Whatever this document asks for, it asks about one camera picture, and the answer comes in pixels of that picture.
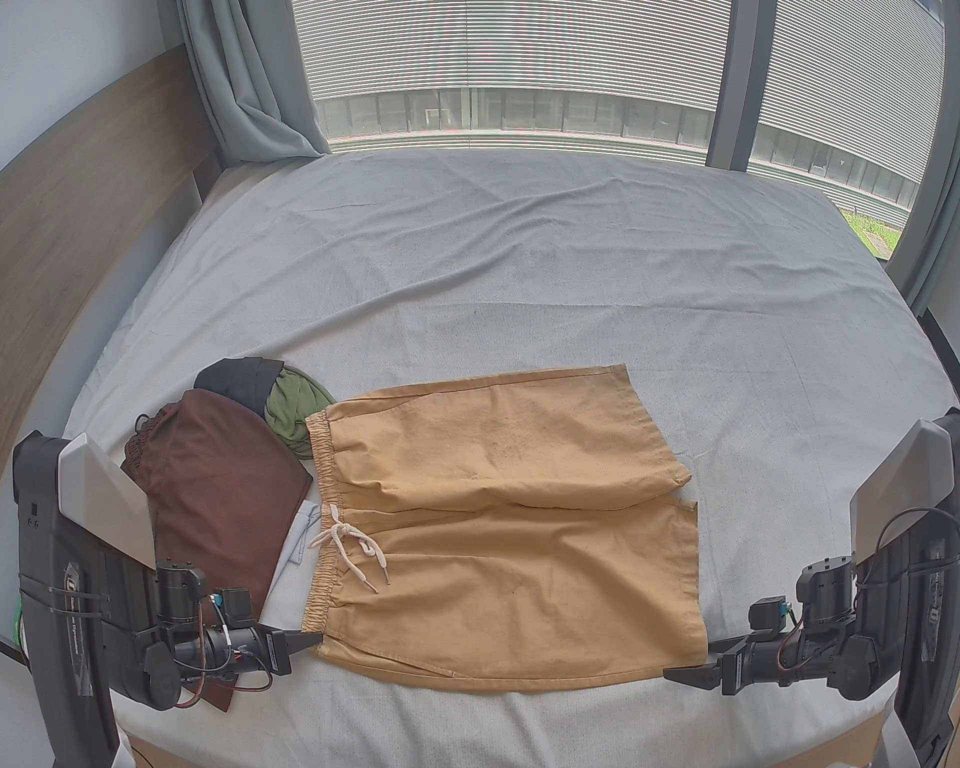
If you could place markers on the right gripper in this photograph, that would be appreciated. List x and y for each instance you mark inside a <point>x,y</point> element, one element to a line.
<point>761,664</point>

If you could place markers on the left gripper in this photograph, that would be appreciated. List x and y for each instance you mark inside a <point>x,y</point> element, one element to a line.
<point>247,649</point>

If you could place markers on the tan shorts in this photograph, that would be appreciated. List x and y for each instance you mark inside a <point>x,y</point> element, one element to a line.
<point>510,525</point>

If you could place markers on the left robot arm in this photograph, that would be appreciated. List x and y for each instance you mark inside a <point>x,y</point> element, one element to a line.
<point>75,585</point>

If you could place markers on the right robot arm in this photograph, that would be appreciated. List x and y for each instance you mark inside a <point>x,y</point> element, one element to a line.
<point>900,480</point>

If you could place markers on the bed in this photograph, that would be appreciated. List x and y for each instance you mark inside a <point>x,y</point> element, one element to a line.
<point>562,262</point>

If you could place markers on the white garment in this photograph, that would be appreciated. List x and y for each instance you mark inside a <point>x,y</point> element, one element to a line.
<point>296,547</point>

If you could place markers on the dark brown shorts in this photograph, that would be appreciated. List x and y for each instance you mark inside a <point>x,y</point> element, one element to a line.
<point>217,465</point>

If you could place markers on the green garment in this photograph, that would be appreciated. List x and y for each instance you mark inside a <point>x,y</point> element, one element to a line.
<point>292,409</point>

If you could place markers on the black garment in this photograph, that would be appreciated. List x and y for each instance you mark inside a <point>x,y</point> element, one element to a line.
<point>232,379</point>

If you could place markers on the grey-green curtain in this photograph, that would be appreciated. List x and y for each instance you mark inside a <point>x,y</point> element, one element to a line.
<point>240,90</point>

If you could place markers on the window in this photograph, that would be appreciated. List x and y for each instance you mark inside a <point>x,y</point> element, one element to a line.
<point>525,67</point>

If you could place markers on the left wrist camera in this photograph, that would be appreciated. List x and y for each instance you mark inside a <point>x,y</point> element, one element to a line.
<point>236,604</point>

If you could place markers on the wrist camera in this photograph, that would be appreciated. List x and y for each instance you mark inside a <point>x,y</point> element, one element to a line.
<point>766,613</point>
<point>236,604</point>

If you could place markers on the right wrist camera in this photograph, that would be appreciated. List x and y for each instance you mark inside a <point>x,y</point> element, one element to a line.
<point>766,613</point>

